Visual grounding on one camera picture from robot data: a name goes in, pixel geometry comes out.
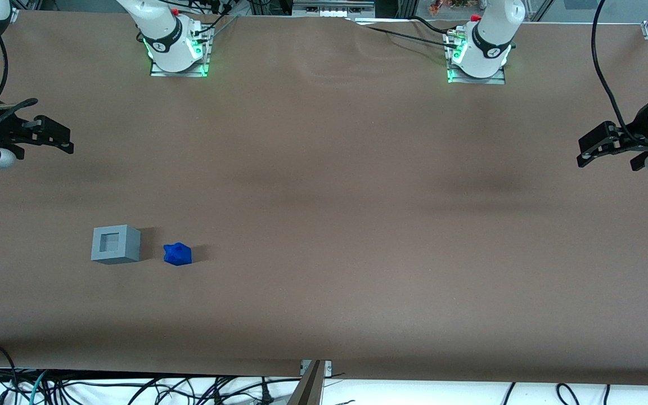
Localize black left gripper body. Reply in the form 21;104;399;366
618;106;648;154

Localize blue plastic part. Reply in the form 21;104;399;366
163;242;193;267

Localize gray cube base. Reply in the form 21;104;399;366
91;224;142;264

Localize brown table mat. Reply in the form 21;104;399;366
0;9;648;389

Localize silver electronics box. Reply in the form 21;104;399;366
292;0;376;18

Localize short black arm cable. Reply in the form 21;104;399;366
0;36;10;100

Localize long black arm cable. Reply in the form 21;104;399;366
591;0;641;142

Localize black base cable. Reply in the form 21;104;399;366
408;15;455;35
199;0;241;35
352;19;449;44

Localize teal cable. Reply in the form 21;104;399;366
27;370;50;405

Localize black u-shaped cable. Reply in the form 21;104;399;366
556;383;582;405

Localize tangled black cables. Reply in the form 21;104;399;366
48;372;347;405

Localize small metal bracket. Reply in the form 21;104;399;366
300;360;333;377

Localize aluminium camera post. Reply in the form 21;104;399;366
287;360;325;405

